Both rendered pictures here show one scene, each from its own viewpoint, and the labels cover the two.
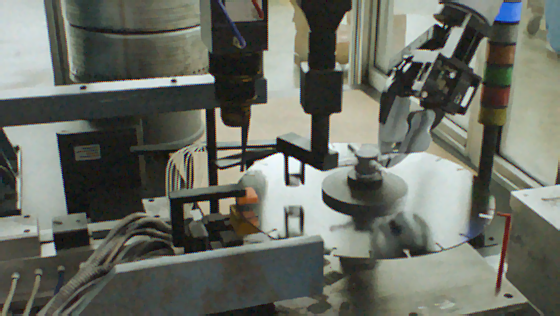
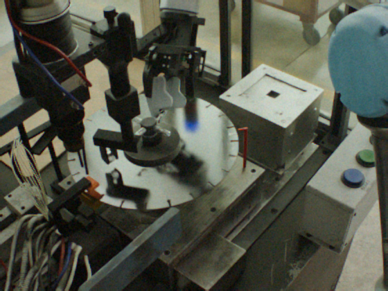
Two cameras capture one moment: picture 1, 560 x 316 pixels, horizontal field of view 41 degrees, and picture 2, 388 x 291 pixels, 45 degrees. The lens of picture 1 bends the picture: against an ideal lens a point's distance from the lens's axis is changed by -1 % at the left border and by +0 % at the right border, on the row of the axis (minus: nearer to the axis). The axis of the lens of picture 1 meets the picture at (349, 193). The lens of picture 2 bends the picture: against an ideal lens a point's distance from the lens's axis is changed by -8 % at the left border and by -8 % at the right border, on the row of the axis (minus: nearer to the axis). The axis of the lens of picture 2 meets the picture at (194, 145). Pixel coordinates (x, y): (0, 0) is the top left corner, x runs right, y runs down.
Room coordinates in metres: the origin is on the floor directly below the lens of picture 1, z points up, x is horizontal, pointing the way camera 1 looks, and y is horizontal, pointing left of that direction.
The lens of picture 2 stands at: (0.17, 0.21, 1.58)
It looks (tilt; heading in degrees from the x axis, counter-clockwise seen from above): 42 degrees down; 335
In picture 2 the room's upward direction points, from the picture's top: 3 degrees counter-clockwise
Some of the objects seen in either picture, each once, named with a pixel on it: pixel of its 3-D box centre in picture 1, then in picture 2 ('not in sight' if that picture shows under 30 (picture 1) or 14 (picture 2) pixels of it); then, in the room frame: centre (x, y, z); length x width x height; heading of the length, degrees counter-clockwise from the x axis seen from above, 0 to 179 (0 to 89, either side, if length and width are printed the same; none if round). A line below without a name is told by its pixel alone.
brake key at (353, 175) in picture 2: not in sight; (353, 178); (0.62, -0.34, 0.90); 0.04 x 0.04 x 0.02
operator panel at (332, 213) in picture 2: not in sight; (355, 181); (0.66, -0.40, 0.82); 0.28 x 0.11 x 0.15; 112
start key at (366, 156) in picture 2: not in sight; (367, 159); (0.65, -0.40, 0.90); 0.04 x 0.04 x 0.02
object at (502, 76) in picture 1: (497, 72); not in sight; (1.09, -0.22, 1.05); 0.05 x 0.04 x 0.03; 22
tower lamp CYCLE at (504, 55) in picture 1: (500, 51); not in sight; (1.09, -0.22, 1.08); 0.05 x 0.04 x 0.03; 22
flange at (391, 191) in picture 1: (365, 182); (150, 138); (0.86, -0.02, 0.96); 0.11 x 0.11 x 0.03
